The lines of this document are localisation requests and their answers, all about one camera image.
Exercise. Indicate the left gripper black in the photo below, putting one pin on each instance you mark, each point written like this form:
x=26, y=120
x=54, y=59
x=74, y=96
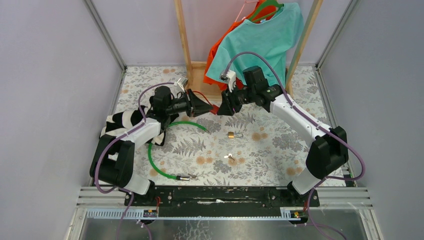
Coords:
x=195, y=106

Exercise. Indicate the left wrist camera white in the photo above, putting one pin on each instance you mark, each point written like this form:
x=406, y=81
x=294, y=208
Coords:
x=181, y=83

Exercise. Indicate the wooden clothes rack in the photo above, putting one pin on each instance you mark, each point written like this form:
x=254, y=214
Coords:
x=195, y=69

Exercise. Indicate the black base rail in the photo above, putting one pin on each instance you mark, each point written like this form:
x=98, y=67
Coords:
x=221, y=201

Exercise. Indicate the floral table mat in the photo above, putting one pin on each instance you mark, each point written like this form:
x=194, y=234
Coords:
x=271, y=153

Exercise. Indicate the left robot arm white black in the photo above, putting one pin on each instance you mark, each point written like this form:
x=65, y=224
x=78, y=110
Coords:
x=113, y=161

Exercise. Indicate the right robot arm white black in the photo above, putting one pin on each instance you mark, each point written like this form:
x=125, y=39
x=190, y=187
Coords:
x=326, y=152

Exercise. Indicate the green hanger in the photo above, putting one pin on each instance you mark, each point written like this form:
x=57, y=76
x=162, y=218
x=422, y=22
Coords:
x=263, y=6

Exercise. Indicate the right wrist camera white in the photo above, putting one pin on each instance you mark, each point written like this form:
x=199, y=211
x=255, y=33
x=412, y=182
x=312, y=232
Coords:
x=230, y=79

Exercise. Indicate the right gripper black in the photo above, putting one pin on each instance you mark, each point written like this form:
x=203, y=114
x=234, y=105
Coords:
x=228, y=103

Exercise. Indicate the red cable lock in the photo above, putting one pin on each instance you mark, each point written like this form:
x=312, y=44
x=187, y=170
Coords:
x=214, y=109

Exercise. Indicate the teal t-shirt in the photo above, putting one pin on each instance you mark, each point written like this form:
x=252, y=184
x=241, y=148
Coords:
x=263, y=44

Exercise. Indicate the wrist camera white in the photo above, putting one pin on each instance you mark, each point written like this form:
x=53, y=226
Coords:
x=181, y=83
x=230, y=79

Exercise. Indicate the pink hanger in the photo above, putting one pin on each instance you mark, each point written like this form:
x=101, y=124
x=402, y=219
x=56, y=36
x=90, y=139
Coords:
x=247, y=7

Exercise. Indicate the black white striped cloth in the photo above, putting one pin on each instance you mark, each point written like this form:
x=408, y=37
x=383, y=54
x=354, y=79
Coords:
x=118, y=123

